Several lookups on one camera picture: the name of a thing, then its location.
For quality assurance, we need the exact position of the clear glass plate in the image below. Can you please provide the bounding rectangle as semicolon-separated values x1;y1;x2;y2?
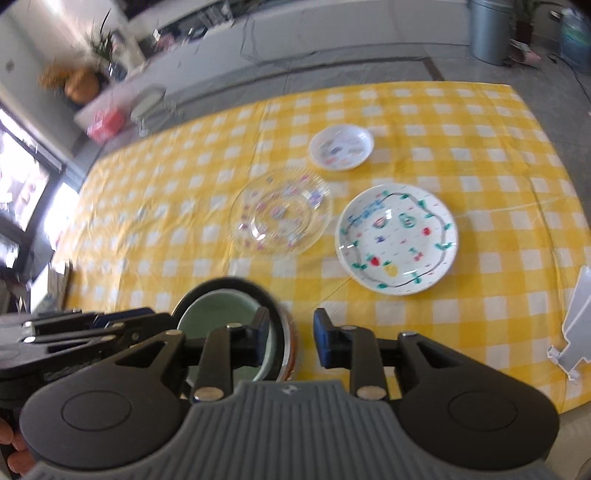
228;167;334;257

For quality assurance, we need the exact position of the small white saucer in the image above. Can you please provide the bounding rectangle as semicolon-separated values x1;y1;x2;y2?
308;124;375;171

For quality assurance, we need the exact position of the green ceramic bowl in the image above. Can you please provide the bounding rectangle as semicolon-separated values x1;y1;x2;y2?
178;289;276;383

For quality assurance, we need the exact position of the person left hand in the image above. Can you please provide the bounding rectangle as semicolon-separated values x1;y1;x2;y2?
0;419;35;476

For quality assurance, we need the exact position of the blue water jug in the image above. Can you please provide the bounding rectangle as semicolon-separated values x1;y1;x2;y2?
559;8;591;74

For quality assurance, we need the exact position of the pink plastic box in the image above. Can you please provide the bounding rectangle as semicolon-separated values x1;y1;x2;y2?
86;108;127;145

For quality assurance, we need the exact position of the white fruity painted plate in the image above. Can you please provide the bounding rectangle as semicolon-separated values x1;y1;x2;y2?
335;183;459;296

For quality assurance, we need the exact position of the blue vase with plant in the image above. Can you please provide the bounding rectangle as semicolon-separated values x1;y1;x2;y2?
87;10;127;82

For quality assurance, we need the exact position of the grey metal trash can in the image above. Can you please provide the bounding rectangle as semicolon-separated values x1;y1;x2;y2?
467;0;514;66

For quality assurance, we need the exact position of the round grey chair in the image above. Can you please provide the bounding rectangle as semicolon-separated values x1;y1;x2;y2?
130;85;175;137

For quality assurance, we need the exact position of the yellow checkered tablecloth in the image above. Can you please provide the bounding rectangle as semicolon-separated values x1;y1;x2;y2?
55;82;590;412

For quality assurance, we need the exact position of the white dish rack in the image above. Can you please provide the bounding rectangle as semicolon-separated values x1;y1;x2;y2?
547;266;591;382

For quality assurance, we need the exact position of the orange steel bowl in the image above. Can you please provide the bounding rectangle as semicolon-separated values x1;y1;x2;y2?
170;276;299;384

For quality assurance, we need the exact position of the orange round vase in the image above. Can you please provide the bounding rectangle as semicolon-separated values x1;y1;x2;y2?
64;69;101;105

